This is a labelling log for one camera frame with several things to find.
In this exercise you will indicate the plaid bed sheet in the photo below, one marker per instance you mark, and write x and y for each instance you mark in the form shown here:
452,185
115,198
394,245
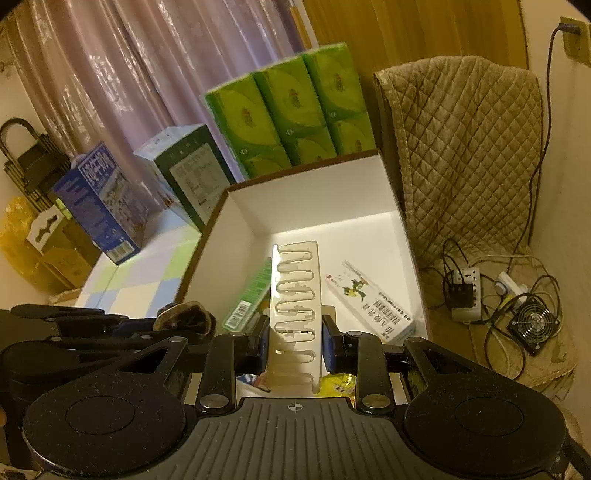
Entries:
148,281

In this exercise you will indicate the yellow plastic bag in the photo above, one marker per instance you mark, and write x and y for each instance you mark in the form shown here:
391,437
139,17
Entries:
16,220

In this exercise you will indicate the green tissue pack bundle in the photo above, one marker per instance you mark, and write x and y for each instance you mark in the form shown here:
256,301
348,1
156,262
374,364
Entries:
297,111

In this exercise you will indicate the dark brown fuzzy socks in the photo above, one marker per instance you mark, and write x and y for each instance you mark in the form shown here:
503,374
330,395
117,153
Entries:
189,319

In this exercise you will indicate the cardboard box with handle cutout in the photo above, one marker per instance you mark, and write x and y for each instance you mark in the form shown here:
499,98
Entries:
65,249

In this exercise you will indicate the white power strip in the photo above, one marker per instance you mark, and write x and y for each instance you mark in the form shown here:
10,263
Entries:
465,295

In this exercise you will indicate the pink curtain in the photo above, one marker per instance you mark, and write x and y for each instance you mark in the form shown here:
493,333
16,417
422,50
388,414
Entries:
119,72

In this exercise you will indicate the quilted beige covered chair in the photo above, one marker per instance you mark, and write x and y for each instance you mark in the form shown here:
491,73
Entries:
465,137

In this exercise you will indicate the yellow snack pouch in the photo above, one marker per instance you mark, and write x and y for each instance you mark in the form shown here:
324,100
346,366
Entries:
338,385

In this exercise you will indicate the white medicine box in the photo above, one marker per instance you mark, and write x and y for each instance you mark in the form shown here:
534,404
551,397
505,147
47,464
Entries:
369,304

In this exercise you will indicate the blue clear plastic box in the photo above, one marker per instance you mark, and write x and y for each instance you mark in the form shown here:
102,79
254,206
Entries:
250,385

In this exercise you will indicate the green medicine box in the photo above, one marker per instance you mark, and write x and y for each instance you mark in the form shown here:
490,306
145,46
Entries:
251,301

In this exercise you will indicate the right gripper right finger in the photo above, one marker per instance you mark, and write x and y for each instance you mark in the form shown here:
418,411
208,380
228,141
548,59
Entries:
362,355

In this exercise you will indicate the small black fan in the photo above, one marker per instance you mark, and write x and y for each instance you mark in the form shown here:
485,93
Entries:
533,325

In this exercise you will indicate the green cow milk box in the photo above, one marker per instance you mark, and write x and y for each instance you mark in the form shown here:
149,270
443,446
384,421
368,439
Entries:
189,169

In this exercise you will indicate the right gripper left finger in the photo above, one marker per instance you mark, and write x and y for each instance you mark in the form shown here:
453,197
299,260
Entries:
231,355

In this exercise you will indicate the wall power socket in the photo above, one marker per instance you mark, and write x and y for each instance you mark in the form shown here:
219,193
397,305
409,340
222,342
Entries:
576,39

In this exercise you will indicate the blue milk carton box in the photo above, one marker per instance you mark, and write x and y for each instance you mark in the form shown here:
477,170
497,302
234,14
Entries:
102,201

